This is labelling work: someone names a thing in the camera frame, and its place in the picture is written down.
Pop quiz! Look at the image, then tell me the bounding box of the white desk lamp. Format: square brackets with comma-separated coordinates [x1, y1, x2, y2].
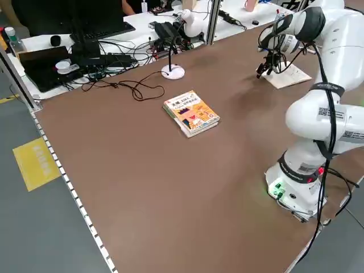
[161, 9, 205, 80]

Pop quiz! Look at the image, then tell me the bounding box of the aluminium frame post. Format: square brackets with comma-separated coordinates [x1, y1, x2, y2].
[206, 0, 221, 46]

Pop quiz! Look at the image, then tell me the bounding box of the orange cartoon cover book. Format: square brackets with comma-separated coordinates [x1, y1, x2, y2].
[162, 90, 221, 139]

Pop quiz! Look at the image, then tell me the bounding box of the black finned power supply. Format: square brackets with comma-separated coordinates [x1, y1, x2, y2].
[154, 22, 183, 46]

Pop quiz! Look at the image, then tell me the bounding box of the person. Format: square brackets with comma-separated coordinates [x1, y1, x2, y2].
[121, 0, 137, 15]

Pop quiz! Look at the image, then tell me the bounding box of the black keyboard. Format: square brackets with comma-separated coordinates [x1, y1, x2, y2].
[69, 22, 137, 40]

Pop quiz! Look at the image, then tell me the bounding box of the black laptop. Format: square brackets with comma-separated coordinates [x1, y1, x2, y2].
[18, 45, 85, 93]

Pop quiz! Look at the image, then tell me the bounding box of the white round dish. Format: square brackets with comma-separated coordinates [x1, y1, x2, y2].
[55, 60, 72, 75]

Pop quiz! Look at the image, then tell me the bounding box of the yellow floor sticker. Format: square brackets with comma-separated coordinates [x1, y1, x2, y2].
[13, 137, 62, 192]

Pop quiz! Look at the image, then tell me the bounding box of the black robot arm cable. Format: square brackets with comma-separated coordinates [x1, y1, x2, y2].
[301, 39, 361, 248]

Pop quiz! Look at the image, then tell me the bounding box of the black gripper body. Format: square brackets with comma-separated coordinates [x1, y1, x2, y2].
[263, 50, 281, 68]

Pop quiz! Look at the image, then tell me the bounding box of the black stand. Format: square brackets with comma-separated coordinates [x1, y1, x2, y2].
[69, 0, 101, 65]

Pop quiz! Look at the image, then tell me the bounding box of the clear bottle with white cap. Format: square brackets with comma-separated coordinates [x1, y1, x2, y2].
[4, 27, 24, 53]

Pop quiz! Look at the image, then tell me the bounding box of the grey table frame post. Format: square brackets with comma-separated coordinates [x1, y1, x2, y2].
[0, 45, 43, 111]

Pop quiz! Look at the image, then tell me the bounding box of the black monitor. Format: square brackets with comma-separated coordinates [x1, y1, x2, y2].
[11, 0, 125, 37]

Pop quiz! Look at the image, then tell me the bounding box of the black lamp cable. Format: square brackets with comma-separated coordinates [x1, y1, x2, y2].
[81, 71, 171, 101]

